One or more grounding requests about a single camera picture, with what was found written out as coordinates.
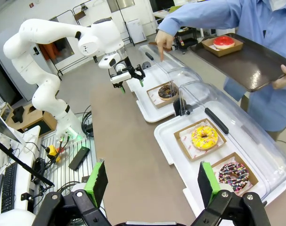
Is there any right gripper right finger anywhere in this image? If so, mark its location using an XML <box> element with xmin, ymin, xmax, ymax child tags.
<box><xmin>192</xmin><ymin>161</ymin><xmax>275</xmax><ymax>226</ymax></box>

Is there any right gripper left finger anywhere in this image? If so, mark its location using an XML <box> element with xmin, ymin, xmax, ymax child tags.
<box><xmin>31</xmin><ymin>160</ymin><xmax>111</xmax><ymax>226</ymax></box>

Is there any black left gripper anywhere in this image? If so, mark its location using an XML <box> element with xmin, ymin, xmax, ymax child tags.
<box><xmin>111</xmin><ymin>56</ymin><xmax>147</xmax><ymax>95</ymax></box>

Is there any red glazed donut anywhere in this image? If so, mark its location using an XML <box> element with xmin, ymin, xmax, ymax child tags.
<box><xmin>212</xmin><ymin>35</ymin><xmax>236</xmax><ymax>50</ymax></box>

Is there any brown cardboard donut tray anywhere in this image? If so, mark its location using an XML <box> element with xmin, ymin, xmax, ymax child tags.
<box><xmin>201</xmin><ymin>35</ymin><xmax>244</xmax><ymax>58</ymax></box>
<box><xmin>211</xmin><ymin>152</ymin><xmax>260</xmax><ymax>196</ymax></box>
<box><xmin>173</xmin><ymin>118</ymin><xmax>227</xmax><ymax>162</ymax></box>
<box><xmin>146</xmin><ymin>81</ymin><xmax>181</xmax><ymax>110</ymax></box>

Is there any black rectangular serving tray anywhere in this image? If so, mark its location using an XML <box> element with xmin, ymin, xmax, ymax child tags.
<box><xmin>189</xmin><ymin>32</ymin><xmax>286</xmax><ymax>93</ymax></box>

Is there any person's right forearm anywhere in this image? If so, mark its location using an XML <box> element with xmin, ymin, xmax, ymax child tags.
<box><xmin>157</xmin><ymin>0</ymin><xmax>246</xmax><ymax>38</ymax></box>

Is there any dark donut with coloured sprinkles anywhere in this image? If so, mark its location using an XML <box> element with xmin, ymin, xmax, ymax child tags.
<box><xmin>218</xmin><ymin>161</ymin><xmax>250</xmax><ymax>193</ymax></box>

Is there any chocolate glazed donut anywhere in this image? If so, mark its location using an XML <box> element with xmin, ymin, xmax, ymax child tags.
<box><xmin>157</xmin><ymin>84</ymin><xmax>179</xmax><ymax>102</ymax></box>

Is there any yellow glazed donut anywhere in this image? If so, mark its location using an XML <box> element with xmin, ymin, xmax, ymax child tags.
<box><xmin>190</xmin><ymin>125</ymin><xmax>220</xmax><ymax>151</ymax></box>

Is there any person in blue shirt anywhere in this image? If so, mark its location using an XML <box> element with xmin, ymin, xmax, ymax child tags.
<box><xmin>223</xmin><ymin>0</ymin><xmax>286</xmax><ymax>133</ymax></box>

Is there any person's right hand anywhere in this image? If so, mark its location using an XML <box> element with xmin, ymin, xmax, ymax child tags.
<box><xmin>155</xmin><ymin>29</ymin><xmax>176</xmax><ymax>63</ymax></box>

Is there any person's left hand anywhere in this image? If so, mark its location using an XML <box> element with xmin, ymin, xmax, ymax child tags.
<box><xmin>272</xmin><ymin>64</ymin><xmax>286</xmax><ymax>90</ymax></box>

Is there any flat black box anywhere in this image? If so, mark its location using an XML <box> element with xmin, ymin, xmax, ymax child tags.
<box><xmin>68</xmin><ymin>146</ymin><xmax>90</xmax><ymax>171</ymax></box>

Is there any white plastic display tray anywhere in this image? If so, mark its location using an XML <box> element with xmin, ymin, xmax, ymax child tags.
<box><xmin>154</xmin><ymin>117</ymin><xmax>286</xmax><ymax>226</ymax></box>
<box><xmin>125</xmin><ymin>63</ymin><xmax>182</xmax><ymax>123</ymax></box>

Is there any white box dehumidifier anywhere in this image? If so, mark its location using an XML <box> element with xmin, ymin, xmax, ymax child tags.
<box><xmin>126</xmin><ymin>18</ymin><xmax>147</xmax><ymax>45</ymax></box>

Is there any yellow emergency stop button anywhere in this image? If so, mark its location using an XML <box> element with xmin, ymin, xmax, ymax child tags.
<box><xmin>46</xmin><ymin>145</ymin><xmax>64</xmax><ymax>163</ymax></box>

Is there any clear plastic dome lid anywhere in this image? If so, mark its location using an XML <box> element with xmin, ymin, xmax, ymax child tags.
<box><xmin>138</xmin><ymin>44</ymin><xmax>205</xmax><ymax>95</ymax></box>
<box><xmin>179</xmin><ymin>81</ymin><xmax>286</xmax><ymax>196</ymax></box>

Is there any black utility cart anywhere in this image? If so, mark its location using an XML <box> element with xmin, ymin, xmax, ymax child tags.
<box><xmin>174</xmin><ymin>27</ymin><xmax>203</xmax><ymax>52</ymax></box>

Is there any black boom rod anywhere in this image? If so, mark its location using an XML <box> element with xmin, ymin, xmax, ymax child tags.
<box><xmin>0</xmin><ymin>136</ymin><xmax>56</xmax><ymax>187</ymax></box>

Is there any black computer keyboard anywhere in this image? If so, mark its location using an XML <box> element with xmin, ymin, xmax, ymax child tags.
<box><xmin>0</xmin><ymin>161</ymin><xmax>18</xmax><ymax>214</ymax></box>

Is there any brown cardboard box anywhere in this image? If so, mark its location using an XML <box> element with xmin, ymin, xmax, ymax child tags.
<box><xmin>5</xmin><ymin>103</ymin><xmax>58</xmax><ymax>139</ymax></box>

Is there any computer monitor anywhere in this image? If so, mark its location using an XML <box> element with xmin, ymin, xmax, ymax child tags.
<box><xmin>0</xmin><ymin>105</ymin><xmax>26</xmax><ymax>145</ymax></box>

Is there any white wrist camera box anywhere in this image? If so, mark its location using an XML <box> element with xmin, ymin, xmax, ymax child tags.
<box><xmin>110</xmin><ymin>71</ymin><xmax>132</xmax><ymax>85</ymax></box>

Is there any black cable bundle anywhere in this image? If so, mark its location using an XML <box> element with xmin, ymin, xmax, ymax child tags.
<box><xmin>80</xmin><ymin>105</ymin><xmax>94</xmax><ymax>138</ymax></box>

